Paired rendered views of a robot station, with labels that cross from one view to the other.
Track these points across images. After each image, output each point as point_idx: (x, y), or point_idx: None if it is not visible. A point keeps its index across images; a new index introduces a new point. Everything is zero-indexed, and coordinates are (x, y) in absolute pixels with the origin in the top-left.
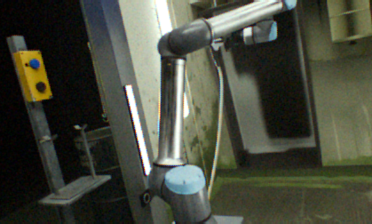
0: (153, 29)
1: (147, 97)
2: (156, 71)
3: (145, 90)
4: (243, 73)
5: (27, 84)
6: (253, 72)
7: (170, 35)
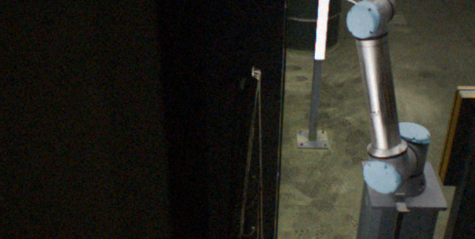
0: (58, 9)
1: (181, 175)
2: (105, 123)
3: (186, 159)
4: None
5: None
6: None
7: (393, 4)
